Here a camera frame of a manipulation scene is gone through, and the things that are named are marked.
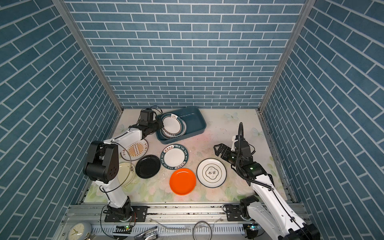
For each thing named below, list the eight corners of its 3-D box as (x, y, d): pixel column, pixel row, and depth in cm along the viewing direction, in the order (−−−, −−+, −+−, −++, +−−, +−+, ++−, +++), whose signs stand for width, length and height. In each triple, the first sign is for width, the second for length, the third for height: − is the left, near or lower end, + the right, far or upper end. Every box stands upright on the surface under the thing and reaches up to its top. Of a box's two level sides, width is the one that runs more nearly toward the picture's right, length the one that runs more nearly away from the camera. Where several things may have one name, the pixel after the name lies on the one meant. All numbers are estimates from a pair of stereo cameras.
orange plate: (168, 195, 82) (168, 194, 80) (171, 169, 91) (171, 168, 89) (196, 195, 82) (196, 194, 80) (196, 169, 91) (196, 168, 90)
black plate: (134, 178, 87) (132, 176, 84) (140, 157, 96) (138, 154, 93) (158, 178, 87) (157, 176, 84) (162, 157, 96) (161, 154, 93)
